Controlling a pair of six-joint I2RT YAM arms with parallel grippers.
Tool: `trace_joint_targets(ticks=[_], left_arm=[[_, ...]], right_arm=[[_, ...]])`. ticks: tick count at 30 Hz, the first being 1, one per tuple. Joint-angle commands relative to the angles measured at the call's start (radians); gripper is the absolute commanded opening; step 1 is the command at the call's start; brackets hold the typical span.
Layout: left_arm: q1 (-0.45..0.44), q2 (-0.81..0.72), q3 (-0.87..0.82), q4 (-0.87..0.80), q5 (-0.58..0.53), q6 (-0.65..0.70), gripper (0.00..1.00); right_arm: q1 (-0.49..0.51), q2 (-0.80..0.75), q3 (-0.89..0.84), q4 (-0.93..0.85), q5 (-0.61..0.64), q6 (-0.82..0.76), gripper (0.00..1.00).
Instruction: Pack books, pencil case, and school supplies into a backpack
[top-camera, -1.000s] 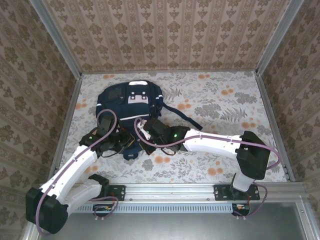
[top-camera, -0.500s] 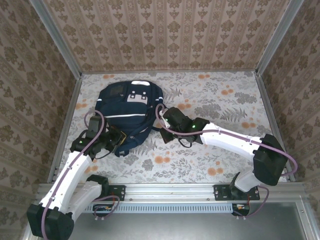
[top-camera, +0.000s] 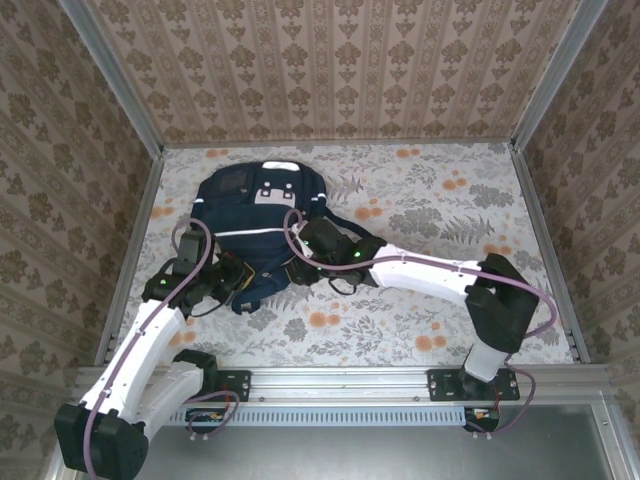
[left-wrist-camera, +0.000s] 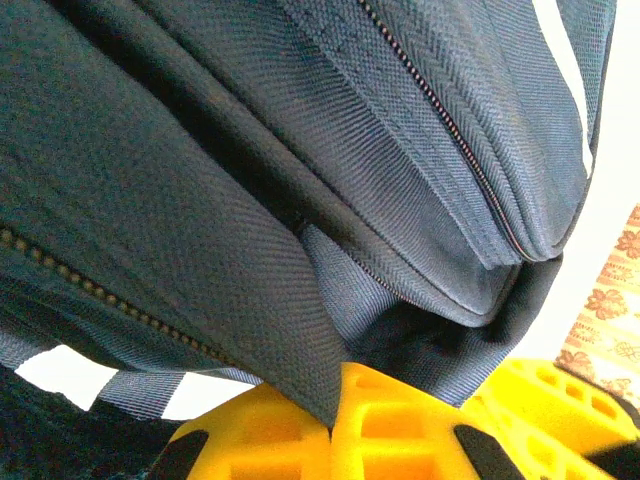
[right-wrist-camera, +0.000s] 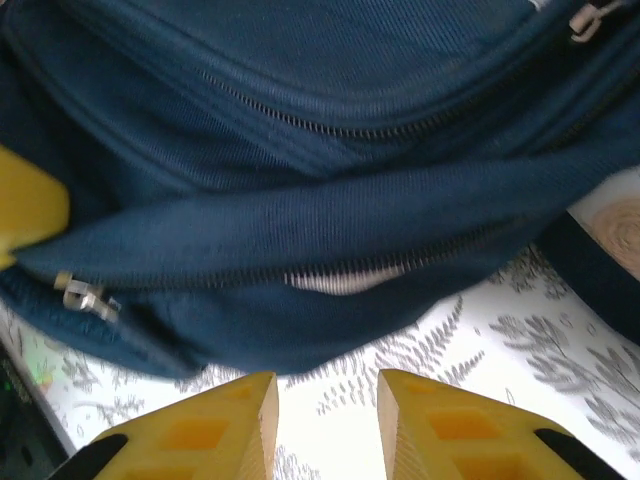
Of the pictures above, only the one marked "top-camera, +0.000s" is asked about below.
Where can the aluminium table back rail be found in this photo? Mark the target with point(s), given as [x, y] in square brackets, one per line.
[200, 144]

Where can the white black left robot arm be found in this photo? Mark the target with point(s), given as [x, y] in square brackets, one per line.
[135, 350]

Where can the aluminium frame post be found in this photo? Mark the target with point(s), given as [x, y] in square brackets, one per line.
[112, 75]
[555, 75]

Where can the navy blue backpack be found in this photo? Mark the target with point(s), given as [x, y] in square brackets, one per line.
[240, 210]

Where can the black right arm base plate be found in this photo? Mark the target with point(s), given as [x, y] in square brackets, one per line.
[440, 387]

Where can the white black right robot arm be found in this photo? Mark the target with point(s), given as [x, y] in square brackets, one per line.
[425, 275]

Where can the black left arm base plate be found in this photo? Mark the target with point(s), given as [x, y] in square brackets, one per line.
[240, 385]

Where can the floral tablecloth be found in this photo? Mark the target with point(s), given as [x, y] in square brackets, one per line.
[375, 325]

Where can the grey metal shelf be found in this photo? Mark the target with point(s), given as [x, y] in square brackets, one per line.
[350, 455]

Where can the aluminium table side rail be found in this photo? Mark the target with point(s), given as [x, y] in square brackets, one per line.
[523, 170]
[147, 200]

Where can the aluminium mounting rail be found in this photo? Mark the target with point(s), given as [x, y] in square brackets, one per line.
[340, 382]

